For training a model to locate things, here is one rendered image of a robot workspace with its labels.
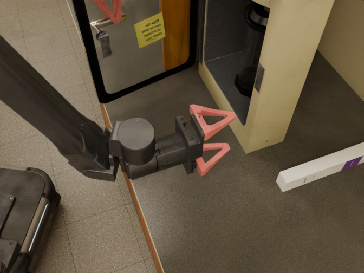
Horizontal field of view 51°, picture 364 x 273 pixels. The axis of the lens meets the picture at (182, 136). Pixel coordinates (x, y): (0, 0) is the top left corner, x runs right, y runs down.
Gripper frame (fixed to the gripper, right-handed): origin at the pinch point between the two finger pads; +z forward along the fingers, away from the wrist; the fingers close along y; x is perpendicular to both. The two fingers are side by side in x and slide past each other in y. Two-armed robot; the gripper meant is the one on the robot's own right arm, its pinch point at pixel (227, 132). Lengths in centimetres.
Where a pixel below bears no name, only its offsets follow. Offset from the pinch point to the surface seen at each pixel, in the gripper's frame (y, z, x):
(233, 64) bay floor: -18.4, 19.5, 32.8
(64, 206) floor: -121, -47, 65
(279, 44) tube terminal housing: 9.7, 13.7, 8.7
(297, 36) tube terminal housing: 10.5, 17.2, 8.8
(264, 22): 4.9, 18.1, 20.8
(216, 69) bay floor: -18.4, 14.4, 32.7
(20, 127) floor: -121, -61, 125
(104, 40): 0.4, -14.8, 32.9
